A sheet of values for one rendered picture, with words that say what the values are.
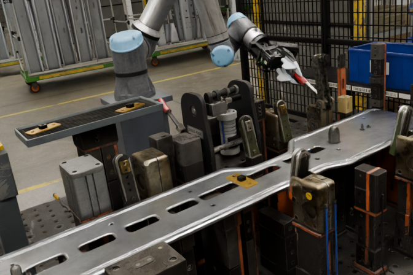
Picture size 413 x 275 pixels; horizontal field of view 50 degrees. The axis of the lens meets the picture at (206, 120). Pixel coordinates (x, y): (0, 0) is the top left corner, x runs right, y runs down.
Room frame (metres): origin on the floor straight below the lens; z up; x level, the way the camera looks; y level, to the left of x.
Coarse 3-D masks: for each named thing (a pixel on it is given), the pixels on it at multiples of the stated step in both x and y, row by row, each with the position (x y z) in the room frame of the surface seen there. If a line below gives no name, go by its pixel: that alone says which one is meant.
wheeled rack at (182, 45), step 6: (222, 6) 9.33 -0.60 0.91; (228, 12) 9.20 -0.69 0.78; (126, 18) 9.02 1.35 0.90; (132, 18) 8.77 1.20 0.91; (138, 18) 8.52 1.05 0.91; (228, 18) 9.20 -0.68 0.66; (168, 24) 9.53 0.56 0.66; (168, 42) 8.96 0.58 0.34; (180, 42) 8.99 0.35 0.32; (186, 42) 9.03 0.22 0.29; (192, 42) 8.83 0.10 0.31; (198, 42) 8.90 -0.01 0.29; (204, 42) 8.88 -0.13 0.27; (156, 48) 8.68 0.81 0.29; (162, 48) 8.47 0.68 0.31; (168, 48) 8.54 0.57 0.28; (174, 48) 8.50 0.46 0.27; (180, 48) 8.56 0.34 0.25; (186, 48) 8.63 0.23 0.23; (156, 54) 8.30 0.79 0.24; (162, 54) 8.37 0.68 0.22; (156, 60) 8.38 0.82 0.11
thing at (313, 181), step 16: (320, 176) 0.87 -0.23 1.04; (304, 192) 0.85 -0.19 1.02; (320, 192) 0.82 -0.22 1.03; (304, 208) 0.86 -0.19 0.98; (320, 208) 0.82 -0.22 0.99; (304, 224) 0.86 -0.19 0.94; (320, 224) 0.82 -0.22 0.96; (336, 224) 0.84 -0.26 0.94; (304, 240) 0.86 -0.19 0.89; (320, 240) 0.83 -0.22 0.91; (336, 240) 0.83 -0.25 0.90; (304, 256) 0.86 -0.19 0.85; (320, 256) 0.83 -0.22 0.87; (336, 256) 0.83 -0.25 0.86; (304, 272) 0.86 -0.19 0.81; (320, 272) 0.83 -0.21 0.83; (336, 272) 0.84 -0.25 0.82
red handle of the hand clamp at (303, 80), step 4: (296, 76) 1.44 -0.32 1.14; (300, 80) 1.42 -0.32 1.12; (304, 80) 1.42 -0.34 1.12; (304, 84) 1.41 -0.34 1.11; (308, 84) 1.41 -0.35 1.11; (308, 88) 1.40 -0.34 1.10; (312, 88) 1.39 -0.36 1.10; (312, 92) 1.38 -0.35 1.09; (316, 92) 1.38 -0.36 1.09; (316, 96) 1.37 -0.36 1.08
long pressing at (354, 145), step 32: (320, 128) 1.27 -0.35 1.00; (352, 128) 1.25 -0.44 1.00; (384, 128) 1.22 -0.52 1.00; (320, 160) 1.05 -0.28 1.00; (352, 160) 1.03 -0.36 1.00; (192, 192) 0.95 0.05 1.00; (224, 192) 0.93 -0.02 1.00; (256, 192) 0.91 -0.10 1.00; (96, 224) 0.85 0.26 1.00; (128, 224) 0.84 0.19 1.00; (160, 224) 0.82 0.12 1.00; (192, 224) 0.81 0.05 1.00; (32, 256) 0.76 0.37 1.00; (96, 256) 0.73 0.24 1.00; (128, 256) 0.72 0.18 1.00
